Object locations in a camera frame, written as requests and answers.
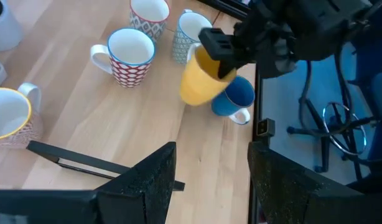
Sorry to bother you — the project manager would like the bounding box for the office chair base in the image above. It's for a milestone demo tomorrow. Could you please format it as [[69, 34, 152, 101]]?
[[286, 71, 382, 191]]

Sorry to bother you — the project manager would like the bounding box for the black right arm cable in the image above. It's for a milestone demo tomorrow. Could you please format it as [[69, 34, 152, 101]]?
[[298, 46, 353, 131]]

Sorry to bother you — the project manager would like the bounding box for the red patterned blue rim mug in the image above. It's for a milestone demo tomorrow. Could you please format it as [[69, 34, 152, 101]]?
[[90, 27, 157, 89]]

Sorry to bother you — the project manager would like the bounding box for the orange patterned yellow rim mug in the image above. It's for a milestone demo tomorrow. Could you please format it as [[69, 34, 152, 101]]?
[[0, 82, 43, 149]]

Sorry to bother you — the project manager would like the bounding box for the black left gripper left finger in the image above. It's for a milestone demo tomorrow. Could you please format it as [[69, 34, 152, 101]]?
[[96, 141, 178, 224]]

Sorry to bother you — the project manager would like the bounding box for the green flower patterned mug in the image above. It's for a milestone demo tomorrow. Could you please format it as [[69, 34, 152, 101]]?
[[172, 9, 213, 65]]

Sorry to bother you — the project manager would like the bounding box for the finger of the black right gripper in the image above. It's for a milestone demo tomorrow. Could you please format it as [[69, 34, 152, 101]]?
[[198, 27, 251, 79]]

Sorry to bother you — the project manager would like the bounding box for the blue mug white handle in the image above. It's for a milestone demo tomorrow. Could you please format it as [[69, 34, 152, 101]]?
[[210, 75, 256, 126]]

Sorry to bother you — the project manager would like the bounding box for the black aluminium table frame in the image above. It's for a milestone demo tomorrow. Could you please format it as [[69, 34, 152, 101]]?
[[197, 0, 276, 224]]

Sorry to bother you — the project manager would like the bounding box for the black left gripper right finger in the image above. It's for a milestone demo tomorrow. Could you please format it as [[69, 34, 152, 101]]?
[[247, 141, 382, 224]]

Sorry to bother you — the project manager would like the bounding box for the grey diamond patterned mug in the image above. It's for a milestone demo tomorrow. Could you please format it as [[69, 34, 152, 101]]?
[[129, 0, 171, 42]]

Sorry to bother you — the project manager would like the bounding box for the succulent in white round pot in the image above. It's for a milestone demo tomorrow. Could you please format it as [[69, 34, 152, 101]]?
[[0, 0, 24, 53]]

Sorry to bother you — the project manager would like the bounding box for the wooden shelf rack black frame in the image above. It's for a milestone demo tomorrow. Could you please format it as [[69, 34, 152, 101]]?
[[26, 139, 186, 192]]

